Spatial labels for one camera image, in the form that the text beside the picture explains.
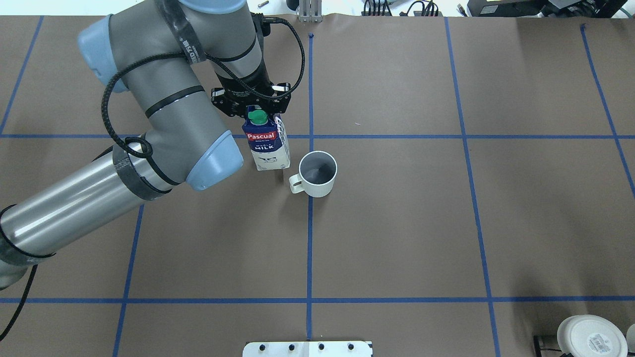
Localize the second arm gripper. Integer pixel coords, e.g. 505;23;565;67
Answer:
211;69;292;119

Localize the black wire cup rack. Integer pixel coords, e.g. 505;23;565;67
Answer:
532;335;565;357

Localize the aluminium frame post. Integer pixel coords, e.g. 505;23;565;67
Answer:
296;0;323;23

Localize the white mug dark interior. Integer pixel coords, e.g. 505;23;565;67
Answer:
288;151;338;197

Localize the black laptop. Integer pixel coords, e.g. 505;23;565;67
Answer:
467;0;627;18

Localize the milk carton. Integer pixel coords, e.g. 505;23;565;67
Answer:
242;105;292;171

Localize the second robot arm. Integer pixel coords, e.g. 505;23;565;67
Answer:
1;0;295;289

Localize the black power strip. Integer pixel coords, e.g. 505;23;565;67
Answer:
359;0;443;17

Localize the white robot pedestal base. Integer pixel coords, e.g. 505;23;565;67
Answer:
242;340;374;357

